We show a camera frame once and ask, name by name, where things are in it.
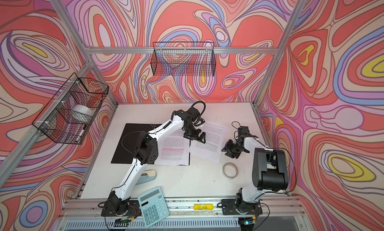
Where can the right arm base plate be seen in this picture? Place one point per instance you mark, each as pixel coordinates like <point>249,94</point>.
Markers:
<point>234,207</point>

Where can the printed paper stack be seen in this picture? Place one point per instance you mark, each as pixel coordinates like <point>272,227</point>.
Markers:
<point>212,149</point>

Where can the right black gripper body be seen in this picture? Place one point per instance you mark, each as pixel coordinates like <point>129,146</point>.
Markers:
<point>235,148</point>

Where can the left black wire basket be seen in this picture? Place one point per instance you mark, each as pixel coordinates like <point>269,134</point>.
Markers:
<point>61,124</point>

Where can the black wire basket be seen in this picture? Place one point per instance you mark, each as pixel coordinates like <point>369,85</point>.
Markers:
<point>178,63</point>
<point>61,124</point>

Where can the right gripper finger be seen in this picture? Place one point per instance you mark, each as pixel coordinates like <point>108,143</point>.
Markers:
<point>227,146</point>
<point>234,155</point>

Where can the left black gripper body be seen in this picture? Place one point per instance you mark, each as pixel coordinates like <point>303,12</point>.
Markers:
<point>192,131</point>

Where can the back black wire basket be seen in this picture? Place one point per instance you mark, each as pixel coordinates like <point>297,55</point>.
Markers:
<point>178,63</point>

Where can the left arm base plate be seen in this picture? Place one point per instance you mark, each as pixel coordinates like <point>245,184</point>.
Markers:
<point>132,210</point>

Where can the blue cream stapler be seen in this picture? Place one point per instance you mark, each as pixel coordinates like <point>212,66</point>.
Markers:
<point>147,176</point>

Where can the clear tape roll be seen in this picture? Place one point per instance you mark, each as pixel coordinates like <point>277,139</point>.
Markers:
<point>230,171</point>

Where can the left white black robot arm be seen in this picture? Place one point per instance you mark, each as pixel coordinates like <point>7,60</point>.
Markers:
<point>147,151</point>

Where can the yellow label sticker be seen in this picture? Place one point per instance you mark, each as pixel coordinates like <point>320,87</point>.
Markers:
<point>203,207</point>

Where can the black marker pen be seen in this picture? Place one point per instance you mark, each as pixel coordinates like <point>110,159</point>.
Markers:
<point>79,137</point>

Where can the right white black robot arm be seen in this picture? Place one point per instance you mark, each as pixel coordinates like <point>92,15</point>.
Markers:
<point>269,173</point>

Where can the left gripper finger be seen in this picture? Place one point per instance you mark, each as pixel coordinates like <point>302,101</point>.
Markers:
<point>189,136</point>
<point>202,138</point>

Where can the teal calculator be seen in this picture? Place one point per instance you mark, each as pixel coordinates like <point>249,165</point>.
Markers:
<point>153,207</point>

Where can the aluminium frame rail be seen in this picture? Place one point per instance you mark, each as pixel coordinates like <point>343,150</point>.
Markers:
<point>149,50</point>

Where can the single printed paper sheet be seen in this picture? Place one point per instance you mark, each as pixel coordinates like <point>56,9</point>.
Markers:
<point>173,150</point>

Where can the white black file folder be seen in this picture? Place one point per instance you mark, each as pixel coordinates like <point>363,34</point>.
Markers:
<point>126,146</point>

